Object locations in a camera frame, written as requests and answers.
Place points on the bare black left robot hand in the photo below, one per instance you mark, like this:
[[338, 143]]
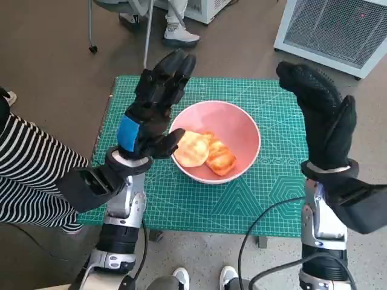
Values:
[[151, 105]]

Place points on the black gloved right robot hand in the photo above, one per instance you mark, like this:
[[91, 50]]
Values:
[[326, 127]]

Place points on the round toy bread bun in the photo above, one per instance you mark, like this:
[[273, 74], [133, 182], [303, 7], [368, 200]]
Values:
[[193, 148]]

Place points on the pink bowl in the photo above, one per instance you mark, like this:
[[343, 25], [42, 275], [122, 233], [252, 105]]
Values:
[[226, 121]]

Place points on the long twisted toy bread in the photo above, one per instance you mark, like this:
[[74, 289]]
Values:
[[222, 157]]

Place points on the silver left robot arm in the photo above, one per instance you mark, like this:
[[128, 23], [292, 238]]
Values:
[[124, 205]]

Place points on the grey chair with metal legs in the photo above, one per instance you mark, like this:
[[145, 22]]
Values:
[[148, 36]]

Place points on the person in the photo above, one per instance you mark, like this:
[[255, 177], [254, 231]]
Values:
[[30, 163], [180, 34]]

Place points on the white appliance with mesh grille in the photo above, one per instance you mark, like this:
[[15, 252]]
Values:
[[332, 30]]

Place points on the green cutting mat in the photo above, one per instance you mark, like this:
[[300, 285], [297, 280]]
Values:
[[196, 205]]

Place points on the white cabinet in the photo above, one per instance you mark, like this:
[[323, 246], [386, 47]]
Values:
[[210, 12]]

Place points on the black table leg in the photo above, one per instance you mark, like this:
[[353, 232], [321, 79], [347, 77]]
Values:
[[263, 241], [155, 235]]

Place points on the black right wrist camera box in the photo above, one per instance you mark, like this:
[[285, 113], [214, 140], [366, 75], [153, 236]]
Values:
[[362, 205]]

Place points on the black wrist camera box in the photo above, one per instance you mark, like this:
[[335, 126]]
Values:
[[362, 205], [87, 187]]

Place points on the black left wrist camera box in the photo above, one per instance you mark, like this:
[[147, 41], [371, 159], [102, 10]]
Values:
[[87, 187]]

